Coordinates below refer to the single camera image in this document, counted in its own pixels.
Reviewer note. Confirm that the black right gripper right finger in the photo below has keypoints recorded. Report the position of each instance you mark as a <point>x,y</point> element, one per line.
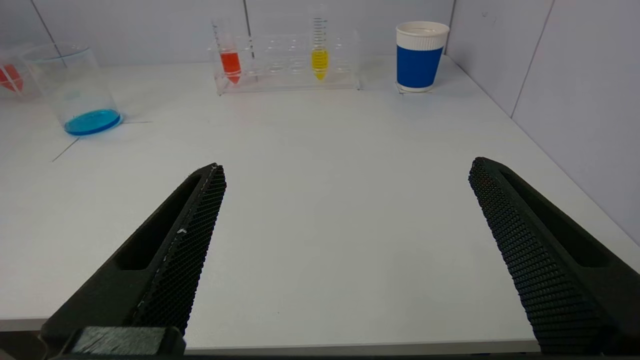
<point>560,280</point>

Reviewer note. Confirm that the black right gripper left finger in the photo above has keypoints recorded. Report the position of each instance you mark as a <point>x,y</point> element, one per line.
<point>165,270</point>

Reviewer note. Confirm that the blue pigment liquid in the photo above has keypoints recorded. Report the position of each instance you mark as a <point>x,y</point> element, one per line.
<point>92,122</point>

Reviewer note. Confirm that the clear glass beaker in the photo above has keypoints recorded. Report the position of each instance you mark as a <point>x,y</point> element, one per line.
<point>70,80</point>

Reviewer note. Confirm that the test tube with orange pigment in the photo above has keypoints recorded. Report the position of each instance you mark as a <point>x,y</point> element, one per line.
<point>10,77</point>
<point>230,62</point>

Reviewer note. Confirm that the clear acrylic test tube rack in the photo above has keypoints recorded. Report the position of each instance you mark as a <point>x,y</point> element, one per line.
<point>27,80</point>
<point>290,65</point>

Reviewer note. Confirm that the test tube with yellow pigment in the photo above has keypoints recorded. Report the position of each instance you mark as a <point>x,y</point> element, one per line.
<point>320,60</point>

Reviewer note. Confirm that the paper cup with blue sleeve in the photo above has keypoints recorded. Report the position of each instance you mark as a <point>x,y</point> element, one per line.
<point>420,60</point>

